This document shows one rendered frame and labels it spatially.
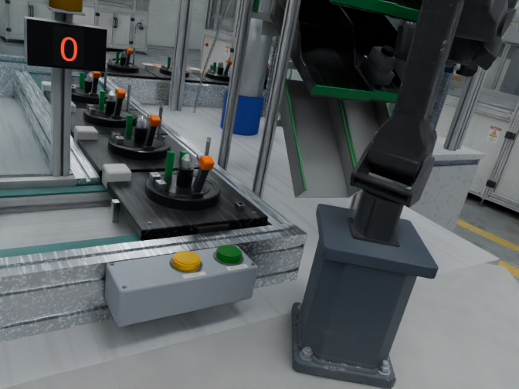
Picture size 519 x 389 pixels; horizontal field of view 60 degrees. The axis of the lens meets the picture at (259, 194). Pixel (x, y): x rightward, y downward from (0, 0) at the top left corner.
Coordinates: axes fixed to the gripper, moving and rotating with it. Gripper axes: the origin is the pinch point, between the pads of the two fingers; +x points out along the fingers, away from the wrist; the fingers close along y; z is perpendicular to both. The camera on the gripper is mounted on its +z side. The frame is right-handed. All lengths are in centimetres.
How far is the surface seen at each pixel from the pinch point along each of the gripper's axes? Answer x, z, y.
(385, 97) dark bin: 3.0, -9.2, 4.4
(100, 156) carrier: 26, -30, 57
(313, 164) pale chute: 7.4, -24.8, 16.1
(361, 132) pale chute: 14.7, -16.0, 1.0
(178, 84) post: 119, -1, 27
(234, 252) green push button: -13, -39, 38
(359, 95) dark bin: -0.2, -10.4, 12.5
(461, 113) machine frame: 93, 7, -102
